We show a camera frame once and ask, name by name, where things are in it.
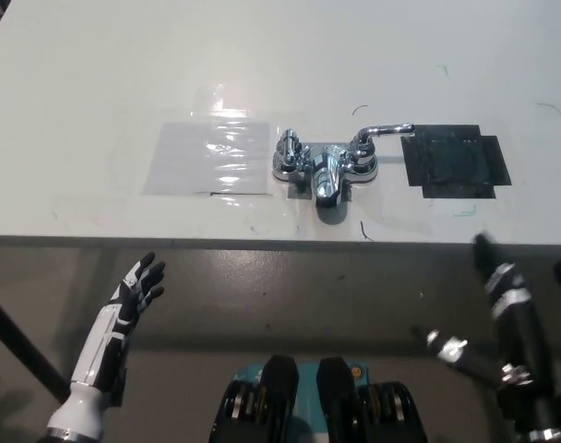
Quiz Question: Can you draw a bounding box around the white and black left hand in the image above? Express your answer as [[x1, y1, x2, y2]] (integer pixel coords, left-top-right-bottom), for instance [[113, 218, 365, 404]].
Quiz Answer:
[[69, 251, 167, 399]]

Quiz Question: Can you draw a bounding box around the black and white right hand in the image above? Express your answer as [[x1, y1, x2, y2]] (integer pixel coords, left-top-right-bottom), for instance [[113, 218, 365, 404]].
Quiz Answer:
[[410, 232, 561, 416]]

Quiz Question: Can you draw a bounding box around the chrome lever faucet handle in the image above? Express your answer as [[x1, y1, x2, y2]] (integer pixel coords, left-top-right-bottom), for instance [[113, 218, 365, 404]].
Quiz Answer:
[[351, 121, 416, 161], [275, 128, 303, 167]]

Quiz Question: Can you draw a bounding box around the chrome faucet body with spout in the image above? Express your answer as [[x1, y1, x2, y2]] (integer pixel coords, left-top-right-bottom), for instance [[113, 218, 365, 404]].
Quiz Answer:
[[269, 140, 381, 210]]

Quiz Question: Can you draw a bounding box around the black table leg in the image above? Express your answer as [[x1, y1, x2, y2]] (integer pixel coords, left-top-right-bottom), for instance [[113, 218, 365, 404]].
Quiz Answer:
[[0, 288, 72, 403]]

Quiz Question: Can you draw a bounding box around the black tape patch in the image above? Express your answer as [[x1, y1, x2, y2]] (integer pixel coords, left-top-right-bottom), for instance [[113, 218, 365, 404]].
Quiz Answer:
[[400, 123, 513, 200]]

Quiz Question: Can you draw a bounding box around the grey translucent plastic sheet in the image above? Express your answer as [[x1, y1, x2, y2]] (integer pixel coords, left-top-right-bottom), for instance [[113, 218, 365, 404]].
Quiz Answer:
[[141, 120, 272, 197]]

